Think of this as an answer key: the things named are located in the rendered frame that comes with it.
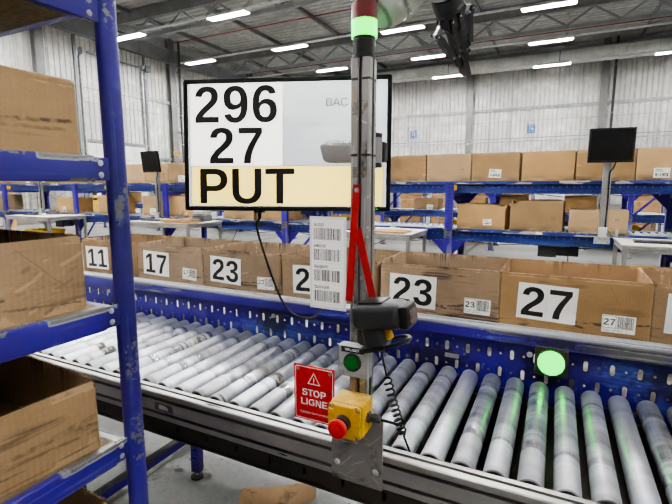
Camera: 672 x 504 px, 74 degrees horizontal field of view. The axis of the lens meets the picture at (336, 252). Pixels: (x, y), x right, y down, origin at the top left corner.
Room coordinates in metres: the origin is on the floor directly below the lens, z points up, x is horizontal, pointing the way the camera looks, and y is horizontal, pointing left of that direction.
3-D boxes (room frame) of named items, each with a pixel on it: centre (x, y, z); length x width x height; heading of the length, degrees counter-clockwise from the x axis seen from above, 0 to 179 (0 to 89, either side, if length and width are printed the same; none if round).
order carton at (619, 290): (1.38, -0.74, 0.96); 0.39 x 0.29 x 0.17; 64
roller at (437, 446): (1.09, -0.31, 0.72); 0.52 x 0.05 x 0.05; 154
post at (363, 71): (0.91, -0.05, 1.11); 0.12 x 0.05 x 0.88; 64
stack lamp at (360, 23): (0.91, -0.05, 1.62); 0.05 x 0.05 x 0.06
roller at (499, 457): (1.03, -0.42, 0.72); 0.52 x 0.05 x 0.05; 154
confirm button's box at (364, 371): (0.88, -0.04, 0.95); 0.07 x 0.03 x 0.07; 64
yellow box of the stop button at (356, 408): (0.84, -0.06, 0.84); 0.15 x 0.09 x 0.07; 64
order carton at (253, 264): (1.91, 0.32, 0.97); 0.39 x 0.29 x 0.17; 63
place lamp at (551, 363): (1.20, -0.61, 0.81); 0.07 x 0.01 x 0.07; 64
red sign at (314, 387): (0.92, 0.02, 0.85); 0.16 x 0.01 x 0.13; 64
